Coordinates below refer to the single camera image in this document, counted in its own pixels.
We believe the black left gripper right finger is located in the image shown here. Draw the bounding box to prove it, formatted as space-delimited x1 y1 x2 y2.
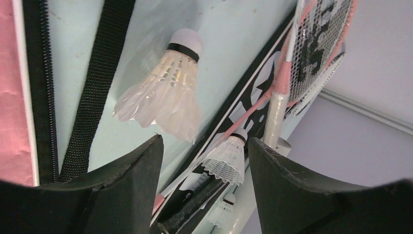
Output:
248 137 413 234

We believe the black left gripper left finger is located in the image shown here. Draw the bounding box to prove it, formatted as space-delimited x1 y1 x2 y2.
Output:
0 135 164 234

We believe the white feather shuttlecock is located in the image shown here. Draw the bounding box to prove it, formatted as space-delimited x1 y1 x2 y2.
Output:
113 28 203 144

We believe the white nylon shuttlecock on bag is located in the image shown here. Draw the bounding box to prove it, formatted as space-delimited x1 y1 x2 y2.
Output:
201 128 248 185

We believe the black racket cover bag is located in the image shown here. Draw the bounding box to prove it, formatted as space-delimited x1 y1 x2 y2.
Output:
150 20 290 234

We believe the white shuttlecock tube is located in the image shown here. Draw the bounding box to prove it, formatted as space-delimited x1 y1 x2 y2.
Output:
211 137 293 234

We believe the pink racket cover bag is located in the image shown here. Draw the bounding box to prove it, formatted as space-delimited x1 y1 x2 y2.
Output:
0 0 40 187

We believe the pink racket on black bag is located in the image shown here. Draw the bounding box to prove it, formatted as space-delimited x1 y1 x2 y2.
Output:
153 0 357 214

